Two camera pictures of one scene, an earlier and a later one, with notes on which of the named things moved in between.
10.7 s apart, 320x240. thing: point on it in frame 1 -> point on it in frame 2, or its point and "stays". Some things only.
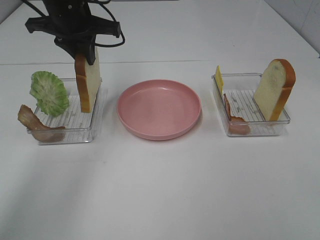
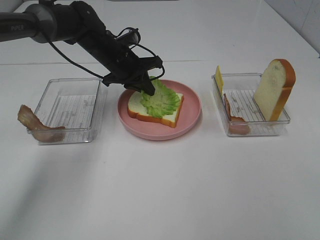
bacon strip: x=27 y=117 stays
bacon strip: x=237 y=125 stays
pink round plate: x=159 y=109 stays
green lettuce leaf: x=50 y=92 -> x=164 y=100
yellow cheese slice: x=219 y=80 stays
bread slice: x=274 y=88 stays
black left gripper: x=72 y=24 -> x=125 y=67
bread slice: x=88 y=79 -> x=137 y=110
